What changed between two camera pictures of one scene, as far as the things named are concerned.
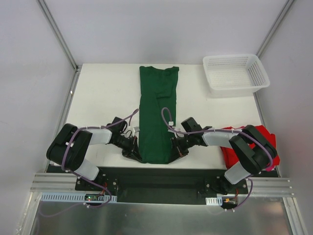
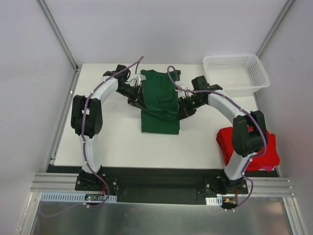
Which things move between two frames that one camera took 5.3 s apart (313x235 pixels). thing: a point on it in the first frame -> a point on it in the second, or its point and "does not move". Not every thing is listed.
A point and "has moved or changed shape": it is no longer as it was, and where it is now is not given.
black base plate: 187,186 does not move
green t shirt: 157,110 has moved or changed shape
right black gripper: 178,149 -> 186,105
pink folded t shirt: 271,168 does not move
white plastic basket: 234,76 does not move
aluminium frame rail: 274,186 does not move
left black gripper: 132,150 -> 138,97
